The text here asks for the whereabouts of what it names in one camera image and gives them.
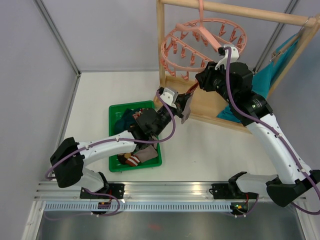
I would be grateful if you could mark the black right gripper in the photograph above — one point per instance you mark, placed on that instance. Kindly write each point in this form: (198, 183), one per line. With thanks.
(205, 77)

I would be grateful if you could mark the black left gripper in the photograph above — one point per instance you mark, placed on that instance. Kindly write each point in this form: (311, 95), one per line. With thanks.
(180, 103)

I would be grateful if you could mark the grey sock red striped cuff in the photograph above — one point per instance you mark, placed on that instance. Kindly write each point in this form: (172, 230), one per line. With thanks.
(188, 96)

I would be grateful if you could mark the pink round clip hanger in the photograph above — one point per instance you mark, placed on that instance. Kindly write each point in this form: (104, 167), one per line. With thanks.
(189, 46)

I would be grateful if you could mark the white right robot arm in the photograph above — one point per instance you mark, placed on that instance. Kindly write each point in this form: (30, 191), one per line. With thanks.
(293, 177)

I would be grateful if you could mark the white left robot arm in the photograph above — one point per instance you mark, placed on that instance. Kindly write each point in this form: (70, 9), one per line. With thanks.
(70, 160)

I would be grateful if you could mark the dark teal christmas sock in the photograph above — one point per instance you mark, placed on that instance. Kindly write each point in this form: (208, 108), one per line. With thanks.
(128, 120)

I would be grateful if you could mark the teal cloth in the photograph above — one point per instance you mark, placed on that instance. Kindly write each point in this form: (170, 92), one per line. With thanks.
(261, 84)

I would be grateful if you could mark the brown argyle sock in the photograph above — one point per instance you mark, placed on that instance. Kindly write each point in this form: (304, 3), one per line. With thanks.
(123, 158)

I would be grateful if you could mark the green plastic tray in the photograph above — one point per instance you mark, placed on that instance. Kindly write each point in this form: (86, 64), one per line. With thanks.
(115, 112)

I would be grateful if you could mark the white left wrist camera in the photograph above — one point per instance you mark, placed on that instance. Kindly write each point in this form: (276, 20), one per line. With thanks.
(169, 97)

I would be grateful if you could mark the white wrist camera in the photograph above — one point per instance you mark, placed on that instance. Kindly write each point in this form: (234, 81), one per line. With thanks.
(229, 54)
(169, 97)

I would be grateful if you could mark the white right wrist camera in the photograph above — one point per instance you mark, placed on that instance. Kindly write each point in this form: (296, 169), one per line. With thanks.
(229, 54)

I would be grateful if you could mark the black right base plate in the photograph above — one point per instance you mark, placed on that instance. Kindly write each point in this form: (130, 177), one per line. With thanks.
(221, 191)

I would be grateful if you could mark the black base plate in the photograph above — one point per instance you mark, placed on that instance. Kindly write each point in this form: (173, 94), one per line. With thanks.
(115, 189)
(221, 191)

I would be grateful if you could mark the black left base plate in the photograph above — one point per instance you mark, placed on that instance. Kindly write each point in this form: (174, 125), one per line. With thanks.
(115, 189)

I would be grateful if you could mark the aluminium mounting rail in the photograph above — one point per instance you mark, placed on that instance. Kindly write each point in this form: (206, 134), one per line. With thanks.
(152, 191)

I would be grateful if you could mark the white slotted cable duct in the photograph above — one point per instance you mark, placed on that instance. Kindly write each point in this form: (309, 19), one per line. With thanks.
(139, 206)

